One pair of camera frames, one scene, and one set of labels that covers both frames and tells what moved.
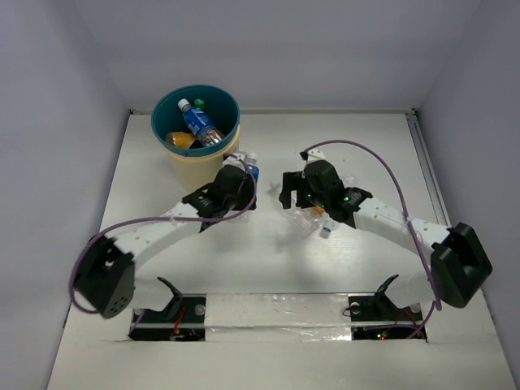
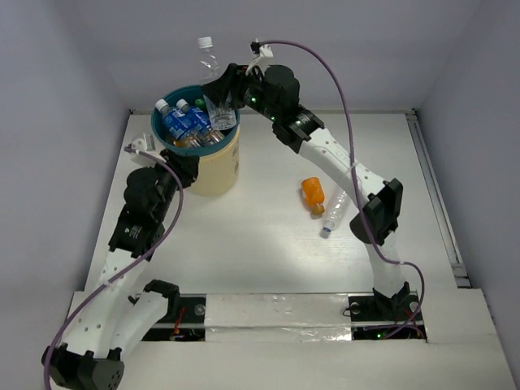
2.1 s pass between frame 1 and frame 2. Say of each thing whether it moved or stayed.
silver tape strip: stayed
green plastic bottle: stayed
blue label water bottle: stayed
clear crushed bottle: moved
